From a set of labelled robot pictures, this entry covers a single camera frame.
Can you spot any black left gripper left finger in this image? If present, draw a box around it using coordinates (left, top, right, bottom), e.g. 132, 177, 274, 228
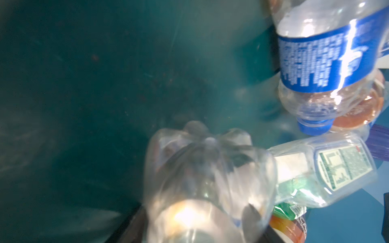
105, 206, 147, 243

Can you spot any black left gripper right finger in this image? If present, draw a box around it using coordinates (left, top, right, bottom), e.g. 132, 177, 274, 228
261, 226, 285, 243

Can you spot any red label bottle yellow cap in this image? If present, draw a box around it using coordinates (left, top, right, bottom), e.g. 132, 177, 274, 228
143, 121, 277, 243

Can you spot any brown tea bottle lower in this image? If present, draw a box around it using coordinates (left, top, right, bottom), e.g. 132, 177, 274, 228
269, 215, 307, 243

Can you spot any brown tea bottle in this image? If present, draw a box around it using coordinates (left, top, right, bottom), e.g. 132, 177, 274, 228
269, 215, 307, 243
330, 69, 386, 132

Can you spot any green bottle white cap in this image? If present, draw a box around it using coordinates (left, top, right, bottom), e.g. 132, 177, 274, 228
273, 202, 308, 221

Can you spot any clear square bottle green label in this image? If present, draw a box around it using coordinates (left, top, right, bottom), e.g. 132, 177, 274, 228
268, 131, 377, 208

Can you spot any purple glass vase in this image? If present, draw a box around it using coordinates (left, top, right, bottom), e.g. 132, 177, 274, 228
366, 125, 389, 162

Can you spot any brown tea bottle upper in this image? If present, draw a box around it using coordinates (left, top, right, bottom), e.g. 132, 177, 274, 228
330, 69, 386, 132

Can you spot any pepsi label clear bottle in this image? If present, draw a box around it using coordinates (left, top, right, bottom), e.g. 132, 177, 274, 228
269, 1, 389, 136

